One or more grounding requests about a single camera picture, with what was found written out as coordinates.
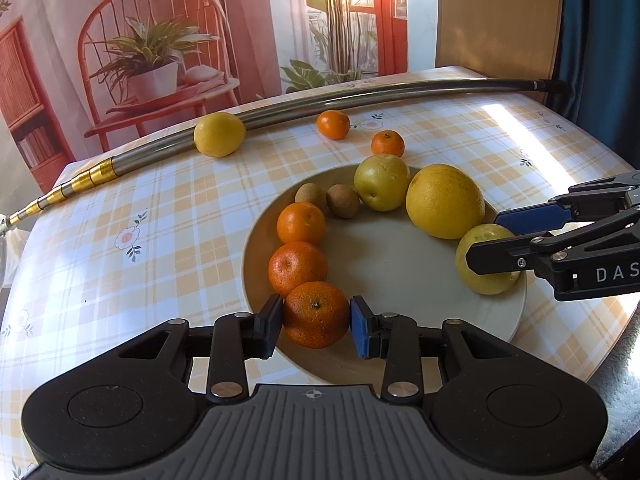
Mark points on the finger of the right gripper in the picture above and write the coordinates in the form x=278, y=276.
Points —
x=584, y=202
x=534, y=251

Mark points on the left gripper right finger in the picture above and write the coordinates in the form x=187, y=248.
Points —
x=395, y=339

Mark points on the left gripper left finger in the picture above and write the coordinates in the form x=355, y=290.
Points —
x=236, y=338

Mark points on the green-yellow apple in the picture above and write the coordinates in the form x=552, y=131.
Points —
x=382, y=181
x=488, y=284

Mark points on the mandarin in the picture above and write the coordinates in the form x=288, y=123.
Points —
x=387, y=142
x=301, y=222
x=333, y=124
x=316, y=315
x=294, y=264

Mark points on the large yellow grapefruit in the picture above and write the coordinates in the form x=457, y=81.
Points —
x=444, y=202

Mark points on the brown kiwi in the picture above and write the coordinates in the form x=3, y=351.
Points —
x=343, y=201
x=314, y=194

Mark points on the blue curtain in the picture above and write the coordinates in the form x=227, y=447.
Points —
x=598, y=59

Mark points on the yellow lemon by pole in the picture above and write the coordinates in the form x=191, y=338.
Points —
x=219, y=134

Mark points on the wooden headboard panel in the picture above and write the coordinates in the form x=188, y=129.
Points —
x=499, y=38

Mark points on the telescopic metal pole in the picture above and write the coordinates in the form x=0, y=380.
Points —
x=181, y=141

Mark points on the printed room backdrop cloth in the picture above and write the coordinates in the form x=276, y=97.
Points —
x=79, y=77

